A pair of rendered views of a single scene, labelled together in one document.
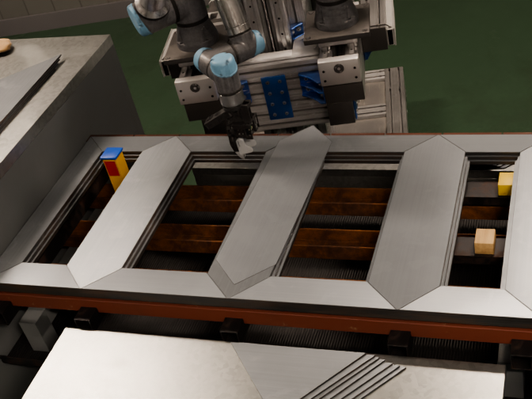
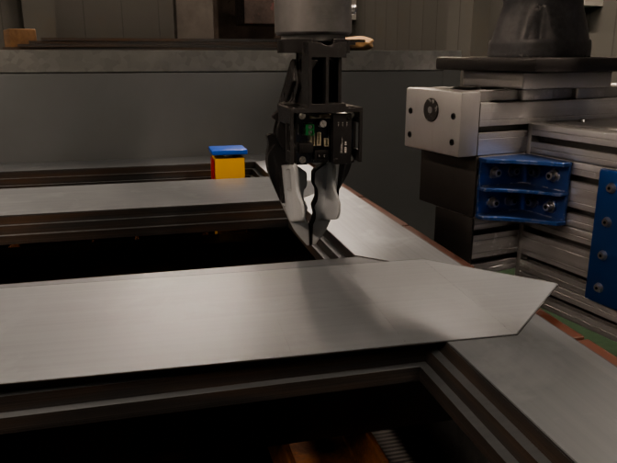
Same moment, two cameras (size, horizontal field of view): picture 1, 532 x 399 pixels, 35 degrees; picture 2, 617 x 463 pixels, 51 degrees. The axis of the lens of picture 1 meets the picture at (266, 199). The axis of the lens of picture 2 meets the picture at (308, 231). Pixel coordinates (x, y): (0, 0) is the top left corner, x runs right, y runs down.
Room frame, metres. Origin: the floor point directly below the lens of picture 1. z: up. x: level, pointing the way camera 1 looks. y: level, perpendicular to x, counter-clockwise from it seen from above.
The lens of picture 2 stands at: (1.85, -0.48, 1.04)
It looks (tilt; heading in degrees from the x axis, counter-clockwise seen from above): 15 degrees down; 50
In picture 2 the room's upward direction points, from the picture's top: straight up
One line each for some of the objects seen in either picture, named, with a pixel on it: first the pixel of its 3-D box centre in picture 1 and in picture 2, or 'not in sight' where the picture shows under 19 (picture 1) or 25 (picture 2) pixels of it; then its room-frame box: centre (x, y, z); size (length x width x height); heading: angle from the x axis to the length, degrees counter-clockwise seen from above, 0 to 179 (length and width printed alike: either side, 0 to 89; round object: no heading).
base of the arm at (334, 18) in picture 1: (334, 8); not in sight; (2.66, -0.39, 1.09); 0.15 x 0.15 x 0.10
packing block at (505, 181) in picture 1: (507, 184); not in sight; (1.88, -0.68, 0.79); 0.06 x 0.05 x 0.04; 155
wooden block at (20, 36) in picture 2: not in sight; (20, 39); (2.35, 1.22, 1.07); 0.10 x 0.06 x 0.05; 82
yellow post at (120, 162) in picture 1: (121, 179); (229, 210); (2.44, 0.46, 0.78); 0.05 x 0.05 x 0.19; 65
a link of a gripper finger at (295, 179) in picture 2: (244, 149); (299, 207); (2.25, 0.03, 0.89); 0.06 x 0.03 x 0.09; 65
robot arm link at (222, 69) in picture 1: (225, 73); not in sight; (2.27, 0.02, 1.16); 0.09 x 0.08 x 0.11; 23
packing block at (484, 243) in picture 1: (484, 241); not in sight; (1.67, -0.54, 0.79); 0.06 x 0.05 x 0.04; 155
